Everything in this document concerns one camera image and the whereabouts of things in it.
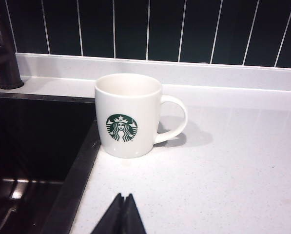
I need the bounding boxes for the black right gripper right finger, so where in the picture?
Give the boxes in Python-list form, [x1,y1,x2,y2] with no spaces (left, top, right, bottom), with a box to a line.
[122,193,147,234]

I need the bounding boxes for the dark metal kitchen faucet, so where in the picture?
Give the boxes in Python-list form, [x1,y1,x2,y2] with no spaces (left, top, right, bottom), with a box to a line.
[0,0,25,90]

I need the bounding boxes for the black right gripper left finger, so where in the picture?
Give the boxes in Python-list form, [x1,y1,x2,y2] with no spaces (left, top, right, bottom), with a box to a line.
[90,193,127,234]

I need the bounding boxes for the black undermount kitchen sink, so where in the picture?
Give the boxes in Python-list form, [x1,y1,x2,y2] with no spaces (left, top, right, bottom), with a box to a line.
[0,92,102,234]

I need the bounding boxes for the white Starbucks ceramic mug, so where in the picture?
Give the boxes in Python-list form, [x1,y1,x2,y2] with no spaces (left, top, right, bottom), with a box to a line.
[94,73,188,158]

